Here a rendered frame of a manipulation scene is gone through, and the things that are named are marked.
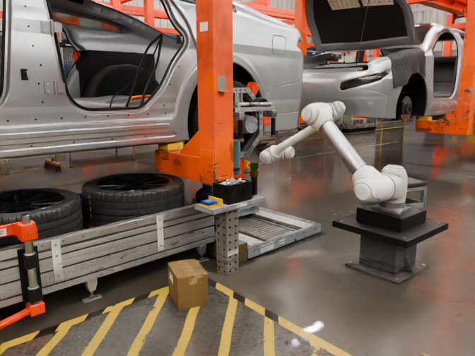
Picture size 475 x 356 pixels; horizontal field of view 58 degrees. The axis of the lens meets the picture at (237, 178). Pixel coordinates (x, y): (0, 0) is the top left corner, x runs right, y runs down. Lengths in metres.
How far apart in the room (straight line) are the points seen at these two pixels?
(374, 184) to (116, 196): 1.49
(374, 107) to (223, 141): 3.13
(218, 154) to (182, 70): 0.77
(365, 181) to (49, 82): 1.87
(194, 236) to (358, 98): 3.30
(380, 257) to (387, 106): 3.07
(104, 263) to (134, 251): 0.18
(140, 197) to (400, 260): 1.60
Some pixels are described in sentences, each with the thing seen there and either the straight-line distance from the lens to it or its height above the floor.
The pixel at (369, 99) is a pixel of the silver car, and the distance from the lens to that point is 5.46.
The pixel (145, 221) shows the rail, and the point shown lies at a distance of 2.51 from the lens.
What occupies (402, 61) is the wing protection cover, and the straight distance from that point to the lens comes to 5.68.
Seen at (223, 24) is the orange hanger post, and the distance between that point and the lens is 2.66.
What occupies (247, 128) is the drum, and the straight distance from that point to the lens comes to 3.16.
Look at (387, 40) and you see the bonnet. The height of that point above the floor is 1.75.
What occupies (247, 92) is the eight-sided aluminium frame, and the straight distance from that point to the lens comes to 3.36.
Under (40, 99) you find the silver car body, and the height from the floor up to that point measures 1.06.
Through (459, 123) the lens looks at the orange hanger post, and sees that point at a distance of 6.24.
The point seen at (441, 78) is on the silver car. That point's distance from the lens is 10.21.
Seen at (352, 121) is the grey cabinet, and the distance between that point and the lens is 11.25.
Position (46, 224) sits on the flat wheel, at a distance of 2.39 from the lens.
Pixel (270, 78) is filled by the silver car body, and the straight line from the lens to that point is 3.69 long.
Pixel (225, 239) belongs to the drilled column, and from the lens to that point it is 2.57.
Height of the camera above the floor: 1.11
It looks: 12 degrees down
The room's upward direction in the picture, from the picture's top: straight up
